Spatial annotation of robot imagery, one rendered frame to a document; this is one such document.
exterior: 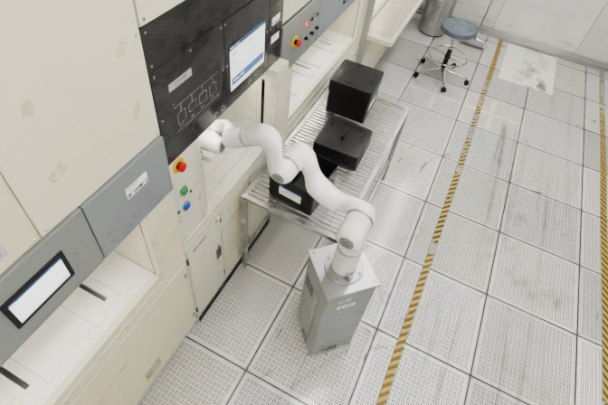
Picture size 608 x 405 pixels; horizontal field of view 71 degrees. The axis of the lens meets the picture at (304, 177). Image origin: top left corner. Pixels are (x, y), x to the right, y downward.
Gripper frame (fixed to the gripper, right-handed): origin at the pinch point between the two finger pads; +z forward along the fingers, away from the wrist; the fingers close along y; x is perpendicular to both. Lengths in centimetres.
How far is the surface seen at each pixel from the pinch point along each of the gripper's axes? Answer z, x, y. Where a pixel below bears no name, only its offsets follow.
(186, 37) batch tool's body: -31, 65, -18
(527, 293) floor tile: -228, -120, 64
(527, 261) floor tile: -228, -120, 91
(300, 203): -70, -37, 11
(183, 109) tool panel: -30, 40, -25
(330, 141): -71, -33, 60
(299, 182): -63, -42, 30
